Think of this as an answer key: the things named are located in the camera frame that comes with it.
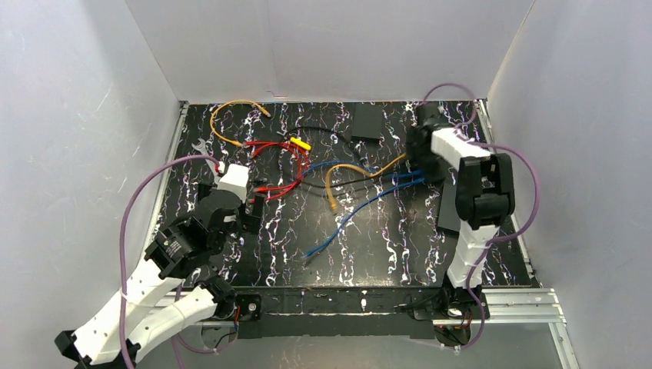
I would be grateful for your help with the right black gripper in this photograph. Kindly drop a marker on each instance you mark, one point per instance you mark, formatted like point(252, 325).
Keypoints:
point(422, 154)

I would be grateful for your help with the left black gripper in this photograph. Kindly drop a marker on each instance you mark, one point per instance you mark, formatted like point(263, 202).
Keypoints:
point(254, 210)

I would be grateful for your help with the black pad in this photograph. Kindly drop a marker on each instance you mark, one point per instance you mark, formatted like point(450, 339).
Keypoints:
point(447, 218)

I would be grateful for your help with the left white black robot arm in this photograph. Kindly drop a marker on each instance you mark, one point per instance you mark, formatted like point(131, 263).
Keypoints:
point(128, 327)

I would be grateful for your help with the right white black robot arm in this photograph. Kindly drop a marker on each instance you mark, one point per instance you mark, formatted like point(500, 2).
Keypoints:
point(484, 196)

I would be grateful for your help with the black box at back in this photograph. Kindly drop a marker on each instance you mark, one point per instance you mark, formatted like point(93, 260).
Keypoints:
point(367, 122)

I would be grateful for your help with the silver open-end wrench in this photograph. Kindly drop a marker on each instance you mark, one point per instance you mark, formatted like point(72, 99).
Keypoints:
point(201, 148)

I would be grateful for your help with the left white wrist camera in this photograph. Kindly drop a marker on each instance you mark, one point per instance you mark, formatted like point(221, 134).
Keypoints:
point(233, 178)

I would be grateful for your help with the yellow handle screwdriver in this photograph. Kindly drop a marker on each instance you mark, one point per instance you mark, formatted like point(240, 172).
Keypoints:
point(301, 144)

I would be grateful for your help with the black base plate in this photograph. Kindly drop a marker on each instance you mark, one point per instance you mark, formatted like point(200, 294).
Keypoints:
point(416, 312)

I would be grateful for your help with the aluminium front rail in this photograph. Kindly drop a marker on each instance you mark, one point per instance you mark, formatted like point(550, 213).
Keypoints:
point(505, 306)

